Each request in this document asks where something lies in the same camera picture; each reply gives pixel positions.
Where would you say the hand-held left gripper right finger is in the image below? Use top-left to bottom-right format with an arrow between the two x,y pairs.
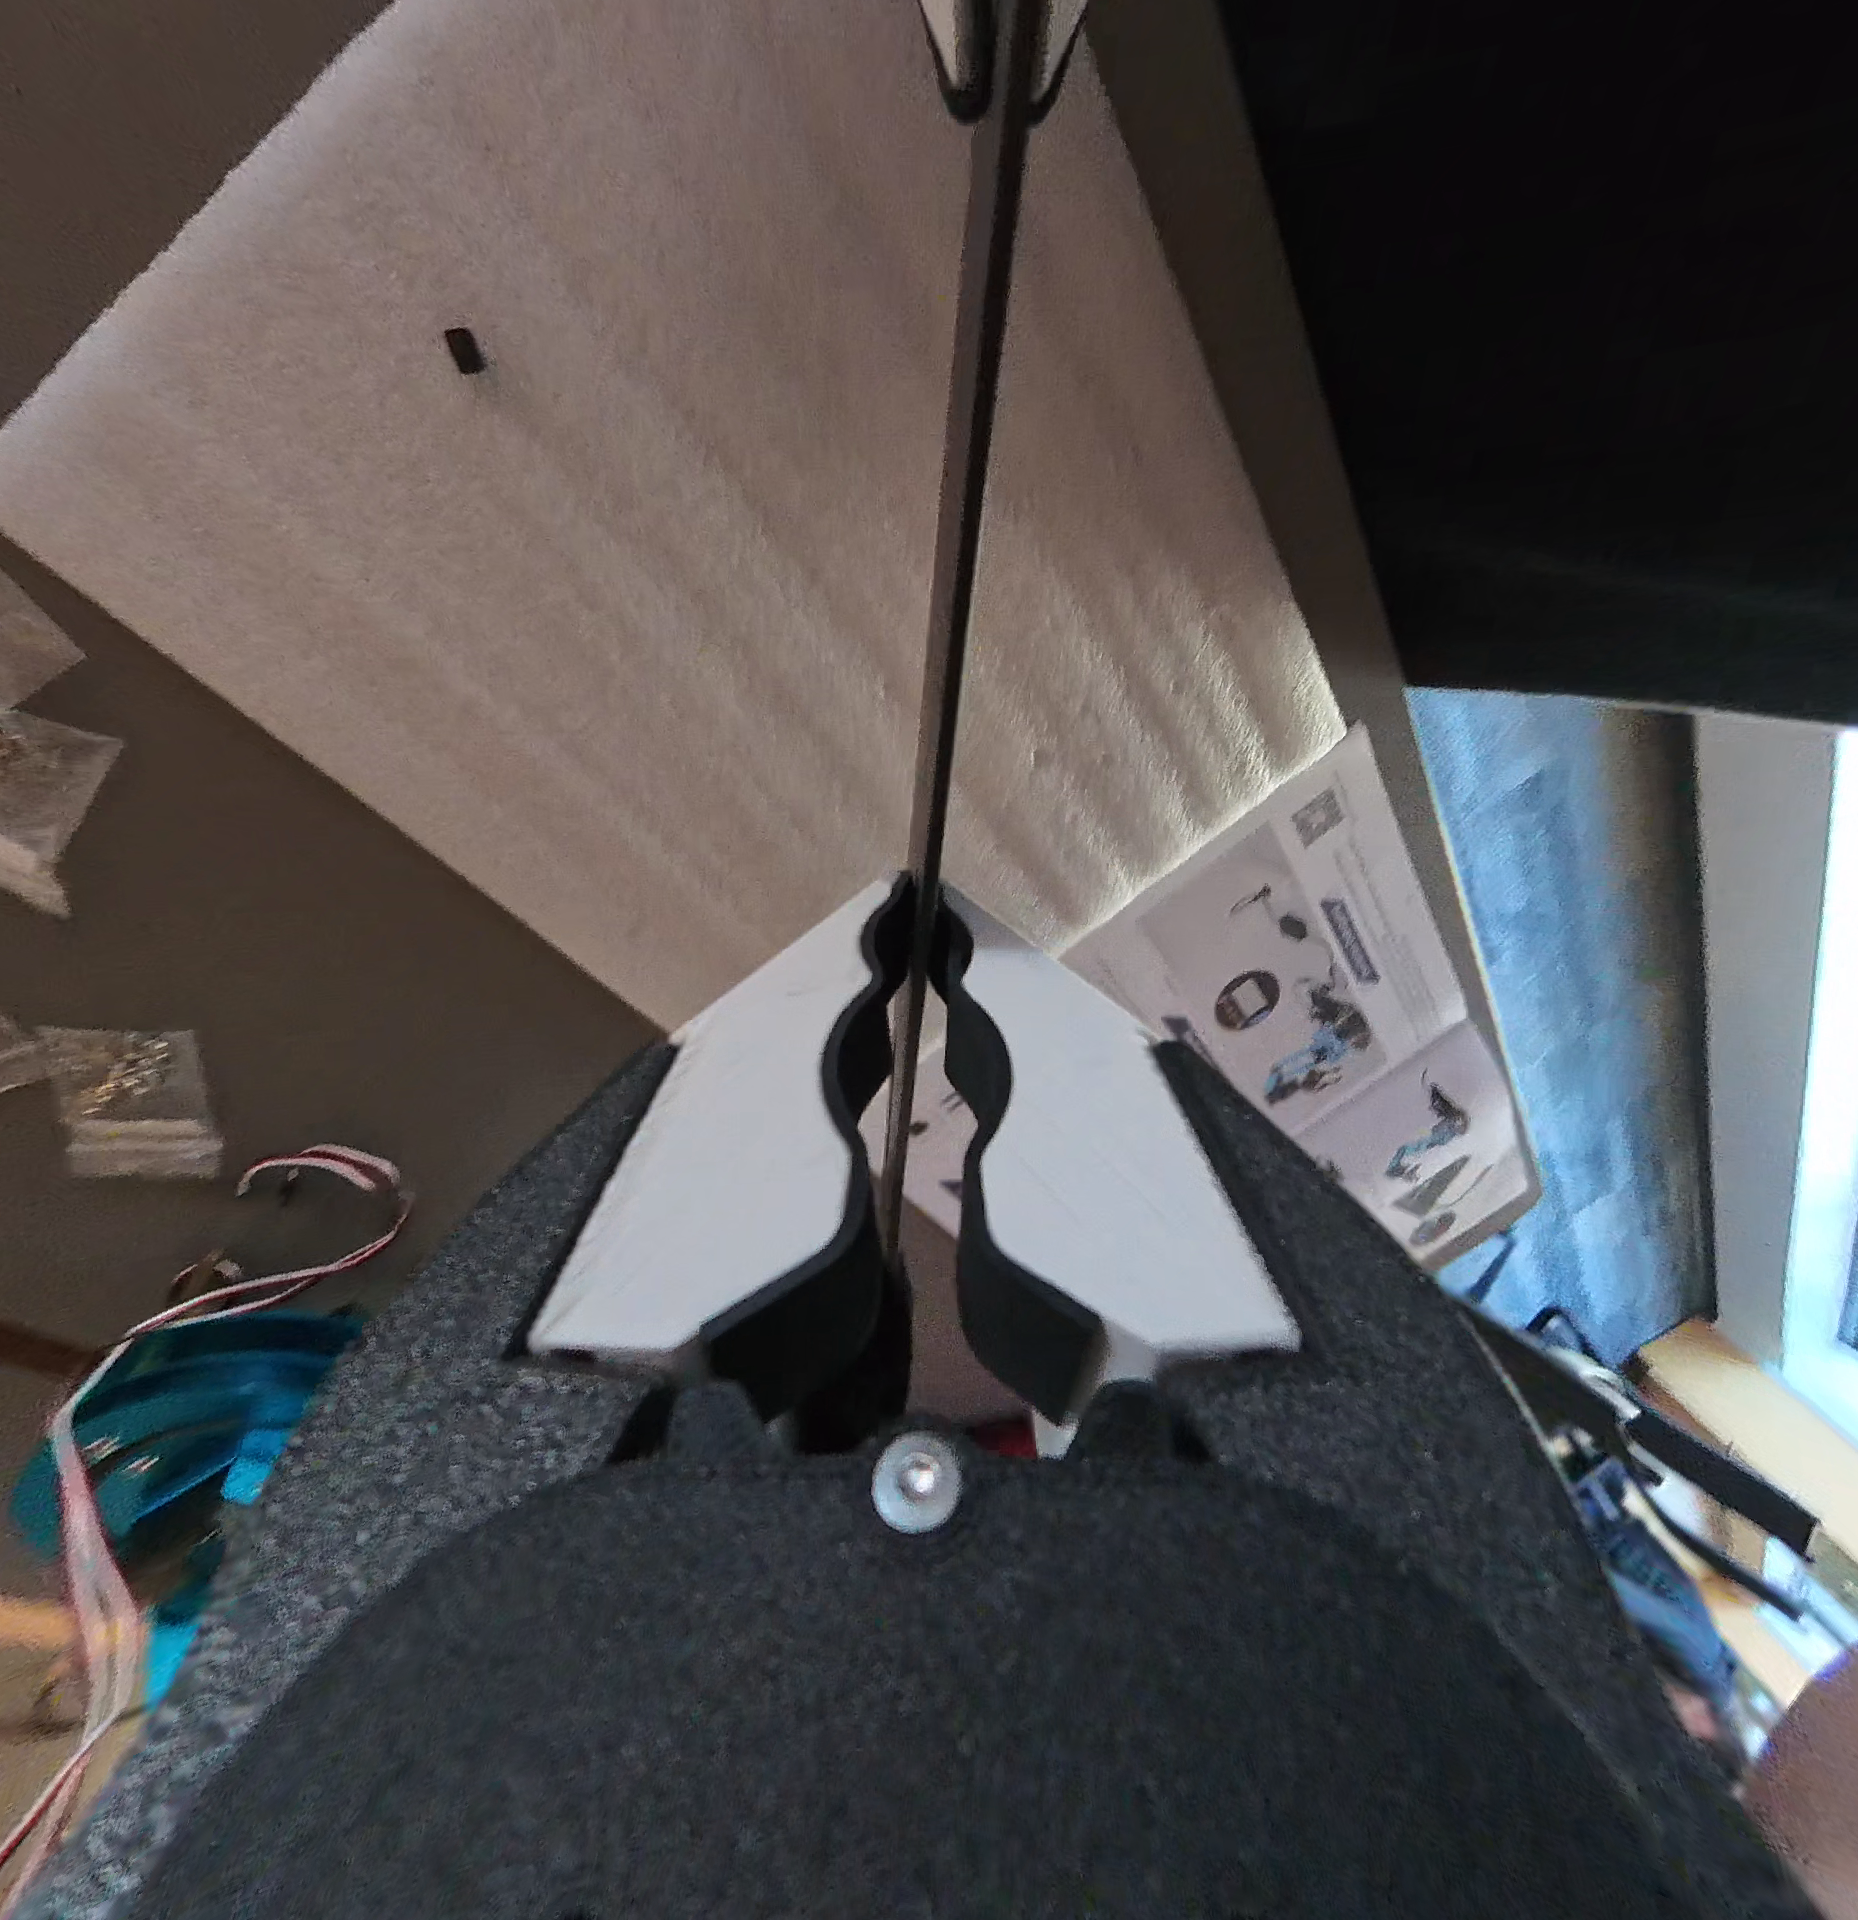
928,898 -> 1299,1422

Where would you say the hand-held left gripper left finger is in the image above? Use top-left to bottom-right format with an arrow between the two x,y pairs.
529,876 -> 915,1368

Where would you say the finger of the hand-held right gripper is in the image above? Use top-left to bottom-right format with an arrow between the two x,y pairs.
918,0 -> 997,121
1020,0 -> 1094,115

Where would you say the instruction booklet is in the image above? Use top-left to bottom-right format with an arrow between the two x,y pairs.
1060,724 -> 1544,1272

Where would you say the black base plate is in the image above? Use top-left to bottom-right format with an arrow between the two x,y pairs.
875,0 -> 1043,1276

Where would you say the white foam sheet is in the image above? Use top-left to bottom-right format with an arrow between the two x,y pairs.
0,0 -> 1351,1040

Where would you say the pile of small screw bags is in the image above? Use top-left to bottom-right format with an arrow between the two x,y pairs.
0,540 -> 228,1182

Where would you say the person's black clothing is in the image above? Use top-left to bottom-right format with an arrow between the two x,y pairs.
1215,0 -> 1858,725

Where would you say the servo wire bundle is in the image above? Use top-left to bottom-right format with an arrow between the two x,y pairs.
0,1145 -> 418,1910

